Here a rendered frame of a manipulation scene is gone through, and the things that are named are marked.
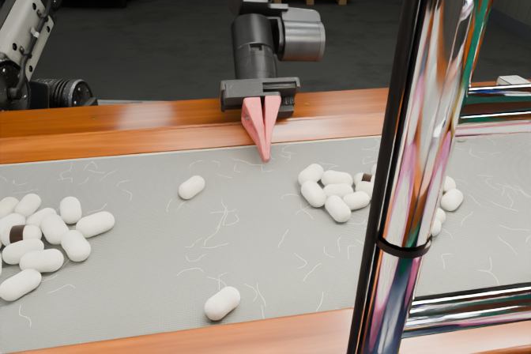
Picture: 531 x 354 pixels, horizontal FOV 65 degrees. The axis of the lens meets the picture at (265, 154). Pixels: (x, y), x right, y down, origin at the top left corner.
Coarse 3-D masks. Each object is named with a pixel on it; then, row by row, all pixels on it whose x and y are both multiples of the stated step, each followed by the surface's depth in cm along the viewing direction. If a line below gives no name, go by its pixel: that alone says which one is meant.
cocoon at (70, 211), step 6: (66, 198) 45; (72, 198) 45; (60, 204) 45; (66, 204) 44; (72, 204) 44; (78, 204) 45; (60, 210) 44; (66, 210) 43; (72, 210) 43; (78, 210) 44; (66, 216) 43; (72, 216) 43; (78, 216) 44; (66, 222) 43; (72, 222) 44
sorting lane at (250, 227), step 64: (0, 192) 49; (64, 192) 49; (128, 192) 49; (256, 192) 49; (512, 192) 49; (64, 256) 40; (128, 256) 40; (192, 256) 40; (256, 256) 40; (320, 256) 40; (448, 256) 40; (512, 256) 40; (0, 320) 34; (64, 320) 34; (128, 320) 34; (192, 320) 34
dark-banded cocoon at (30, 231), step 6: (6, 228) 41; (24, 228) 41; (30, 228) 41; (36, 228) 41; (6, 234) 40; (24, 234) 40; (30, 234) 40; (36, 234) 41; (6, 240) 40; (6, 246) 40
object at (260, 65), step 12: (240, 48) 56; (264, 48) 55; (240, 60) 55; (252, 60) 54; (264, 60) 55; (240, 72) 55; (252, 72) 54; (264, 72) 54; (276, 72) 56; (264, 84) 53; (276, 84) 54; (288, 84) 54; (288, 96) 57; (228, 108) 57; (240, 108) 58
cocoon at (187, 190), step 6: (192, 180) 48; (198, 180) 48; (180, 186) 47; (186, 186) 47; (192, 186) 47; (198, 186) 48; (204, 186) 49; (180, 192) 47; (186, 192) 47; (192, 192) 47; (198, 192) 48; (186, 198) 47
